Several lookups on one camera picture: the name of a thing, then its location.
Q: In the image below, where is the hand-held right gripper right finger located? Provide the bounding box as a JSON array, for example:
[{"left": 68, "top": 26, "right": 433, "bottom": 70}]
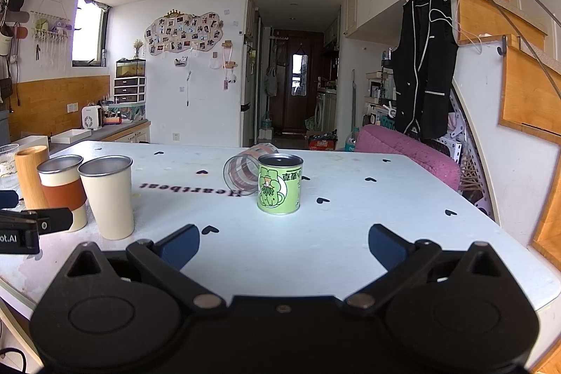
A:
[{"left": 343, "top": 224, "right": 513, "bottom": 310}]

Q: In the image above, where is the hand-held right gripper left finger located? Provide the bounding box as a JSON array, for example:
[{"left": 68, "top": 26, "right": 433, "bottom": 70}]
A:
[{"left": 65, "top": 224, "right": 223, "bottom": 310}]

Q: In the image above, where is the pink striped glass cup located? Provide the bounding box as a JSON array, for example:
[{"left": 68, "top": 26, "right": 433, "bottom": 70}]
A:
[{"left": 223, "top": 143, "right": 280, "bottom": 196}]

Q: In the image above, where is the wooden cylinder cup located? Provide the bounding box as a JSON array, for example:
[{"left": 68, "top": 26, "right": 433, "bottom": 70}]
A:
[{"left": 15, "top": 145, "right": 50, "bottom": 211}]

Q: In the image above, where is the cream cup with brown sleeve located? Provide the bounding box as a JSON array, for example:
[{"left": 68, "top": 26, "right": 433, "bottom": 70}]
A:
[{"left": 37, "top": 154, "right": 89, "bottom": 233}]

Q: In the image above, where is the cream metal-lined cup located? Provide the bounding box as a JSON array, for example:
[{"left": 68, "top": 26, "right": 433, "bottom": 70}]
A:
[{"left": 77, "top": 155, "right": 135, "bottom": 242}]

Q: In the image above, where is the clear ribbed glass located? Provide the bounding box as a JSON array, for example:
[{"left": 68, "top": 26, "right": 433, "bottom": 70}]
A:
[{"left": 0, "top": 143, "right": 21, "bottom": 189}]

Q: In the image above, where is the white box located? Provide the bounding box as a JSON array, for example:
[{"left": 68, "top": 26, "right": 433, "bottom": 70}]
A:
[{"left": 8, "top": 135, "right": 49, "bottom": 159}]

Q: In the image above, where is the white heart-print table mat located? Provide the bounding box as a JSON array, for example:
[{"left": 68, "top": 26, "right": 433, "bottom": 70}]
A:
[{"left": 0, "top": 140, "right": 561, "bottom": 313}]

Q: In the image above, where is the white shallow tray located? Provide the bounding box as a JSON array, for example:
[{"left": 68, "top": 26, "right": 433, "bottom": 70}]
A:
[{"left": 50, "top": 129, "right": 93, "bottom": 144}]

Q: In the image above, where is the pink cushioned chair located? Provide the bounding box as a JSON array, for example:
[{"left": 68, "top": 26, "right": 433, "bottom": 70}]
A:
[{"left": 354, "top": 124, "right": 462, "bottom": 191}]

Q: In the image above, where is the white small countertop appliance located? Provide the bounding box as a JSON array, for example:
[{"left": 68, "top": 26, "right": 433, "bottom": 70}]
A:
[{"left": 81, "top": 105, "right": 104, "bottom": 131}]

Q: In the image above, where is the green cartoon print can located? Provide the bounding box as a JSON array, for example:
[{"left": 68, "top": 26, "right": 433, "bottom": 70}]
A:
[{"left": 256, "top": 154, "right": 304, "bottom": 216}]

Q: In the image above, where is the kitchen counter cabinet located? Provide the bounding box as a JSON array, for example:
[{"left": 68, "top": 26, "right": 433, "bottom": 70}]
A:
[{"left": 49, "top": 119, "right": 152, "bottom": 146}]

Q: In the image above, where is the red cardboard box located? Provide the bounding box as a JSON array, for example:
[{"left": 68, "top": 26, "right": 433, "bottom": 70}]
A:
[{"left": 306, "top": 130, "right": 339, "bottom": 151}]

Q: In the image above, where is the washing machine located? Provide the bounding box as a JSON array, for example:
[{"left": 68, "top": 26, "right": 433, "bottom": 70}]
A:
[{"left": 315, "top": 90, "right": 339, "bottom": 135}]

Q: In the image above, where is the white small drawer unit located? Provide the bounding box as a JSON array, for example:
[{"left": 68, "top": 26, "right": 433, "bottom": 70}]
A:
[{"left": 113, "top": 76, "right": 147, "bottom": 105}]

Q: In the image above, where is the glass fish tank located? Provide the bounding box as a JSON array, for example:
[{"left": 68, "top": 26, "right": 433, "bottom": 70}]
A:
[{"left": 116, "top": 58, "right": 147, "bottom": 78}]

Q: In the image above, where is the black jacket with white trim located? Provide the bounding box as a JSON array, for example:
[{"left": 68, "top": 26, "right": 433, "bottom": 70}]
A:
[{"left": 389, "top": 0, "right": 459, "bottom": 141}]

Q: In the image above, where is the window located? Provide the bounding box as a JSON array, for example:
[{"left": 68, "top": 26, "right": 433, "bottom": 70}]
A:
[{"left": 71, "top": 0, "right": 109, "bottom": 67}]

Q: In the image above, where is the grey hanging tote bag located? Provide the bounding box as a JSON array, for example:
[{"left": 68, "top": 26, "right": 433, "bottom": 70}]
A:
[{"left": 264, "top": 66, "right": 279, "bottom": 97}]

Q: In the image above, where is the dark wooden door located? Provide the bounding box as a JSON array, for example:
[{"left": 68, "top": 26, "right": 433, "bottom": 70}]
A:
[{"left": 268, "top": 30, "right": 326, "bottom": 135}]

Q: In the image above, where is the hanging door mirror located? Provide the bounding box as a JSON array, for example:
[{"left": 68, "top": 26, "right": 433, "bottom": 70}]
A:
[{"left": 291, "top": 48, "right": 309, "bottom": 97}]

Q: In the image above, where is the cloud-shaped photo board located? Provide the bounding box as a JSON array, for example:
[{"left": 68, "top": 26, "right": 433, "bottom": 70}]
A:
[{"left": 144, "top": 9, "right": 223, "bottom": 56}]

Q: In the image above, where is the wooden staircase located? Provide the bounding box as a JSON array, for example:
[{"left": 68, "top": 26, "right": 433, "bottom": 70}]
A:
[{"left": 423, "top": 0, "right": 561, "bottom": 261}]

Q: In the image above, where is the macrame wall hanger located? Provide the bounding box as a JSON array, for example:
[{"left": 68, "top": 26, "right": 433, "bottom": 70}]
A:
[{"left": 30, "top": 0, "right": 74, "bottom": 62}]

